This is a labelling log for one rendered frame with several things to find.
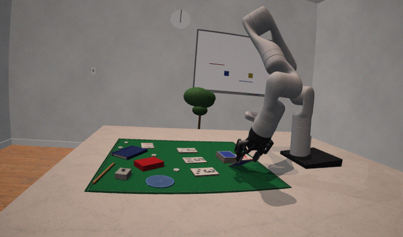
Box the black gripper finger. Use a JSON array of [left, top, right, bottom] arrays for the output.
[[252, 139, 274, 162], [234, 139, 257, 164]]

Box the thin wooden stick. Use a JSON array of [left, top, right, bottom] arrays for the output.
[[92, 163, 115, 184]]

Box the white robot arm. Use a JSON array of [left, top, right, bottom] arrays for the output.
[[242, 6, 314, 157]]

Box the red flat box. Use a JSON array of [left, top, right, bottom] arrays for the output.
[[134, 157, 164, 172]]

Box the blue card stack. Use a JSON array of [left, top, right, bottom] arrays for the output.
[[217, 151, 236, 159]]

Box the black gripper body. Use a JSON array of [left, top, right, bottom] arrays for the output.
[[246, 127, 272, 150]]

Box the blue round coaster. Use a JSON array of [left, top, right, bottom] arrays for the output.
[[145, 175, 174, 188]]

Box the dark blue rectangular tile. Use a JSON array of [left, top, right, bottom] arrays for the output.
[[111, 145, 148, 160]]

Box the blue rectangular card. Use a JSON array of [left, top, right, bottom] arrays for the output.
[[228, 159, 253, 167]]

